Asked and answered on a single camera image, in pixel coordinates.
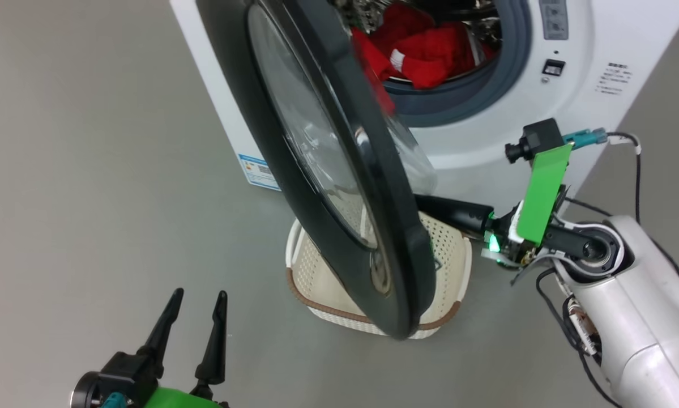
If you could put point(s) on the red and white garment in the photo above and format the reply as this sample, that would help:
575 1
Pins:
435 56

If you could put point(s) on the teal left camera connector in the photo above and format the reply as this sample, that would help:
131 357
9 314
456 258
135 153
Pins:
115 401

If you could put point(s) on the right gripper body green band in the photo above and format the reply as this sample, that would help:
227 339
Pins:
540 198

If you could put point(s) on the grey warning label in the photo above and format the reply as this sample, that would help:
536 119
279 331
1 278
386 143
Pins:
553 20

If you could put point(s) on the teal camera connector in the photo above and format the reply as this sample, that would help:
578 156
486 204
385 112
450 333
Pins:
115 401
585 137

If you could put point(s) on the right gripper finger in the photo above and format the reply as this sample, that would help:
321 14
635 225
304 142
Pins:
458 214

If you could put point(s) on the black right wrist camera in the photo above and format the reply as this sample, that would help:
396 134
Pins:
540 139

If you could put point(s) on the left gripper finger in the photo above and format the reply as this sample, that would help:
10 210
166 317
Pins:
214 351
166 323

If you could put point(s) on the blue white energy label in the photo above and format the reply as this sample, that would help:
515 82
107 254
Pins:
260 173

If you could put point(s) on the cream perforated laundry basket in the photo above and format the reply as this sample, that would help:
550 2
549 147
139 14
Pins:
448 249

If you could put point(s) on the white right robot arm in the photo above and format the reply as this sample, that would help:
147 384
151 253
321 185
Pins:
645 317

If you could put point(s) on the teal right camera connector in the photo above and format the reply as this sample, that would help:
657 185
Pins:
585 137

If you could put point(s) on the black door latch socket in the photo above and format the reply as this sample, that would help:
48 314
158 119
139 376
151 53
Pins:
553 67

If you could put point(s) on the white front-load washing machine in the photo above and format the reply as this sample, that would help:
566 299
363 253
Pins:
486 147

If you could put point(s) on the grey rubber door gasket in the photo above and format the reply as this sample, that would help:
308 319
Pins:
512 56

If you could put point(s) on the steel washer drum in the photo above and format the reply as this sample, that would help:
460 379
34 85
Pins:
488 28

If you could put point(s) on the black round glass washer door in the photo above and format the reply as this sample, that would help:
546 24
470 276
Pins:
398 226

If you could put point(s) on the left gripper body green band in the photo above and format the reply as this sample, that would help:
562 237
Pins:
175 399

